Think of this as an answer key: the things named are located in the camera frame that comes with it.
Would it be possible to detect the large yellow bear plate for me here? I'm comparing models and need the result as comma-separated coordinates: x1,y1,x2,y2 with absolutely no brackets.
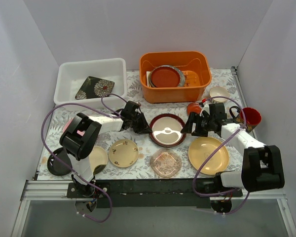
188,137,229,175

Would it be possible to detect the red rimmed cream plate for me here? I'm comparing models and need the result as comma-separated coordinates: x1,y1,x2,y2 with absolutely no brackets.
149,114,186,148

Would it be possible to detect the black square floral plate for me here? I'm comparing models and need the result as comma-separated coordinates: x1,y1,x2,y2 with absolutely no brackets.
75,76,115,100

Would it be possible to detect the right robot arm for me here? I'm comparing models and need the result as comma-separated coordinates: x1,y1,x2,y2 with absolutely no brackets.
181,111,285,196

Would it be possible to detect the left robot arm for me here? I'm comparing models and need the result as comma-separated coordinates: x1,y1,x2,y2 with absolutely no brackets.
60,101,152,198

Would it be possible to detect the red plate in orange bin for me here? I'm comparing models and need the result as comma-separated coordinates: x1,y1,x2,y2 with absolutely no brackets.
148,65,185,88

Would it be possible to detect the orange plastic bin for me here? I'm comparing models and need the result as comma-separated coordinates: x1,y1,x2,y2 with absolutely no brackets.
139,51,212,103

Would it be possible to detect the white plastic bin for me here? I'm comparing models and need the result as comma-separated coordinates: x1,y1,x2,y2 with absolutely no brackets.
54,58,127,109

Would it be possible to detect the floral table mat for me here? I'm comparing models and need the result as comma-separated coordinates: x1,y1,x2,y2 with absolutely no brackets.
45,69,246,180

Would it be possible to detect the small red saucer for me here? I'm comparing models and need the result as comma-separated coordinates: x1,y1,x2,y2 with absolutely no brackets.
186,102,202,116

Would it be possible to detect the cream floral small plate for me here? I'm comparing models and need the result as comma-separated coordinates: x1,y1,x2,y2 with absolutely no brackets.
108,139,139,168

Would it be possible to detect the white patterned bowl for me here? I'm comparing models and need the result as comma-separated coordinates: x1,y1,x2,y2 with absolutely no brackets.
209,86,229,103

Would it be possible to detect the pink glass square plate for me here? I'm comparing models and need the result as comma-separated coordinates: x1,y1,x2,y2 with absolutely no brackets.
150,149,182,179

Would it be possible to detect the black skull mug red inside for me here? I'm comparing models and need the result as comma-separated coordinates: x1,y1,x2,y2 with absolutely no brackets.
229,106,262,133

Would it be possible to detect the cream plate with dark patch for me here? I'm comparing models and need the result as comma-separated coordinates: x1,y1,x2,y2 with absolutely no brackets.
89,146,108,175

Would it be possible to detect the pink round plate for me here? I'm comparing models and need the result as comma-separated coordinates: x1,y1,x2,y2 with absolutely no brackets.
63,118,73,133

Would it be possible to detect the black round plate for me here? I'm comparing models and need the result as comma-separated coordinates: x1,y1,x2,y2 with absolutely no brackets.
47,147,72,176

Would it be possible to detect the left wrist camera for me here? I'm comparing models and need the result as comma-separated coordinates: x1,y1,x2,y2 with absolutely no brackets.
124,101,141,114

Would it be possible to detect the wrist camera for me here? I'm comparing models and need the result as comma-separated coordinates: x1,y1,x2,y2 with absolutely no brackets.
209,103,227,120
124,101,141,114

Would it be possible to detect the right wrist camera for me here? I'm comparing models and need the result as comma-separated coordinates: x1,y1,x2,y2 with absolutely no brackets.
209,103,227,120

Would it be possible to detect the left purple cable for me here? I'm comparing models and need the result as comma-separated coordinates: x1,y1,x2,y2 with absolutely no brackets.
40,93,129,223

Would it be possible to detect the purple cable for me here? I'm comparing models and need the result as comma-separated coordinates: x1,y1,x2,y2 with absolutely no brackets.
40,93,129,223
192,96,251,215

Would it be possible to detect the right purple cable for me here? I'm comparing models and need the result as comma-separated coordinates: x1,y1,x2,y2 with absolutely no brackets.
192,96,251,215

